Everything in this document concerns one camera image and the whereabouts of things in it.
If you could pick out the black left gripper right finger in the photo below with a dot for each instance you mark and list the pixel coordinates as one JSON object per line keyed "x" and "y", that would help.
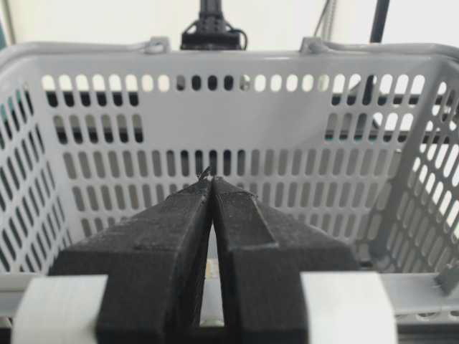
{"x": 261, "y": 253}

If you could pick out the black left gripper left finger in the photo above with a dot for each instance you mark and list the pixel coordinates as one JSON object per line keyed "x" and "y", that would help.
{"x": 155, "y": 262}

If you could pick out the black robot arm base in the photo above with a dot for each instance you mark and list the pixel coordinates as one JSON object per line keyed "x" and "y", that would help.
{"x": 212, "y": 32}

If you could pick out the grey plastic shopping basket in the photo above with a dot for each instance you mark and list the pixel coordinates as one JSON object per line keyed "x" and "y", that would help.
{"x": 360, "y": 141}

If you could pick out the black vertical pole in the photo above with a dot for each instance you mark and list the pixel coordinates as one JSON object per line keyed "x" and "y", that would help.
{"x": 379, "y": 21}

